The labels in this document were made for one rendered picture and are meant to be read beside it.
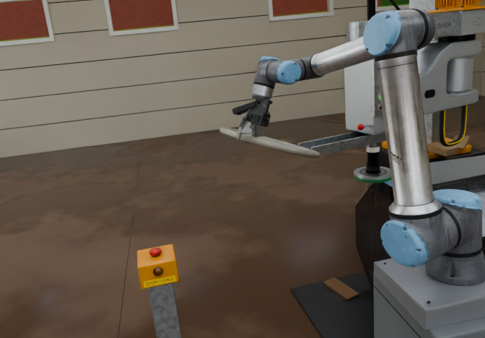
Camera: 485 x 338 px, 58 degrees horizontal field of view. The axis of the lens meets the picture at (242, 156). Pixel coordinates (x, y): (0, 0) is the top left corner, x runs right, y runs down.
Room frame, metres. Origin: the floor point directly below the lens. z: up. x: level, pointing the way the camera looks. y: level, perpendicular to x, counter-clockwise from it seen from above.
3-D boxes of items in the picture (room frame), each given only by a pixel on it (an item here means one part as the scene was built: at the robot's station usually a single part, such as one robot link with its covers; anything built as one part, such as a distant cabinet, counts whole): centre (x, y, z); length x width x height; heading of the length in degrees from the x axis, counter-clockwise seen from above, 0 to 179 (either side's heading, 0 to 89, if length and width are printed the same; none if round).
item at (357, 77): (2.35, -0.79, 1.36); 0.36 x 0.22 x 0.45; 117
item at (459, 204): (1.28, -0.66, 1.10); 0.17 x 0.15 x 0.18; 118
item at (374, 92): (2.18, -0.71, 1.41); 0.08 x 0.03 x 0.28; 117
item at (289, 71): (1.78, -0.20, 1.57); 0.12 x 0.12 x 0.09; 28
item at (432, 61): (2.48, -1.08, 1.35); 0.74 x 0.23 x 0.49; 117
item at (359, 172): (2.32, -0.72, 0.92); 0.21 x 0.21 x 0.01
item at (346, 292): (2.58, -0.57, 0.02); 0.25 x 0.10 x 0.01; 27
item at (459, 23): (2.47, -1.03, 1.66); 0.96 x 0.25 x 0.17; 117
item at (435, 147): (3.00, -1.42, 0.81); 0.20 x 0.10 x 0.05; 21
